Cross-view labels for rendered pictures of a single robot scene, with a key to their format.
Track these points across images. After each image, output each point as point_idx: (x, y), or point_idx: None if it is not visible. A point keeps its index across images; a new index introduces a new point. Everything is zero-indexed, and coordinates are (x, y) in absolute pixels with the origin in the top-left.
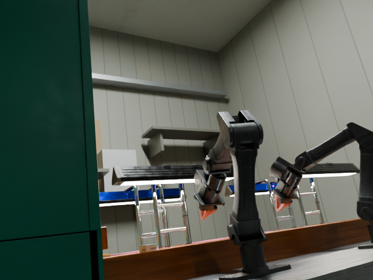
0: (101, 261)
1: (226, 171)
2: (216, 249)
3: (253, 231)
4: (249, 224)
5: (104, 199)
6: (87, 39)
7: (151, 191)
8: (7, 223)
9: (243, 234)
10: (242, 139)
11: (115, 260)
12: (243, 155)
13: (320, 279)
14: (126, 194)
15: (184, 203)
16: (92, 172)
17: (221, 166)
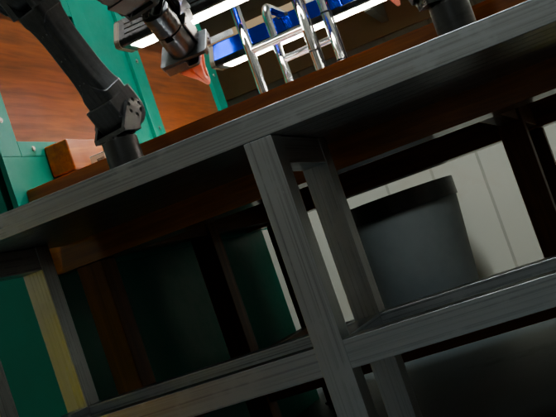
0: (12, 194)
1: (150, 5)
2: (188, 137)
3: (113, 120)
4: (102, 112)
5: (238, 48)
6: None
7: (236, 26)
8: None
9: (104, 127)
10: (10, 3)
11: (43, 189)
12: (27, 22)
13: (77, 188)
14: (281, 22)
15: (304, 26)
16: None
17: (126, 5)
